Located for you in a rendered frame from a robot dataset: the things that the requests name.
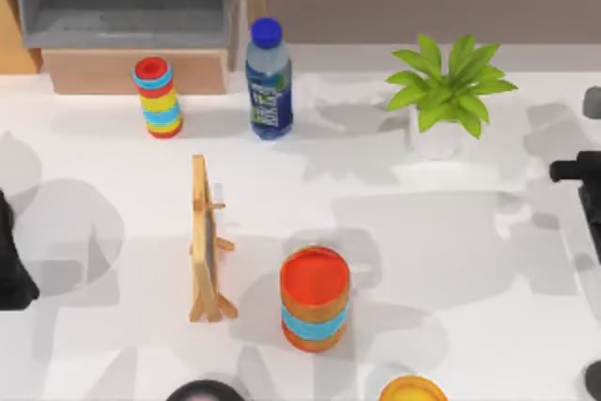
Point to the brown cupboard drawer front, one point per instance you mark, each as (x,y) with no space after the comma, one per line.
(422,11)

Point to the wooden framed blackboard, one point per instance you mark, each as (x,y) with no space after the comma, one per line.
(203,251)

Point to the black round object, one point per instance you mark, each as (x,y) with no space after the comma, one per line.
(202,394)

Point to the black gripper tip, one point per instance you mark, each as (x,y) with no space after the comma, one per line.
(590,199)
(14,274)

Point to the blue bottle with blue cap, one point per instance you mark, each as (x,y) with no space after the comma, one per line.
(268,91)

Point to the green plant in white pot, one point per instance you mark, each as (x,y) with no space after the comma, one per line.
(446,86)

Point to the stack of coloured rings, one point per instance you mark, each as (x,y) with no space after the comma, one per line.
(159,100)

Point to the orange can with blue band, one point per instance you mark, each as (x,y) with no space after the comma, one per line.
(314,307)

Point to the pale wooden drawer front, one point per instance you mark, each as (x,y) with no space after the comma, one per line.
(131,70)

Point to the yellow and orange round container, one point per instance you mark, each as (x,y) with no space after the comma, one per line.
(413,391)

